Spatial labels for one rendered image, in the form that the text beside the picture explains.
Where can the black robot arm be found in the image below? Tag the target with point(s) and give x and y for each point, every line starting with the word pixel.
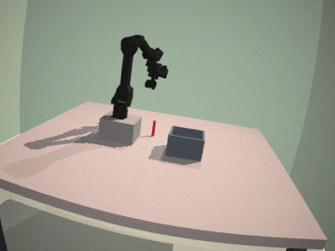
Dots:
pixel 124 92

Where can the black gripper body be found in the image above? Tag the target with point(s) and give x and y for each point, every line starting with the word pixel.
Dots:
pixel 152 83

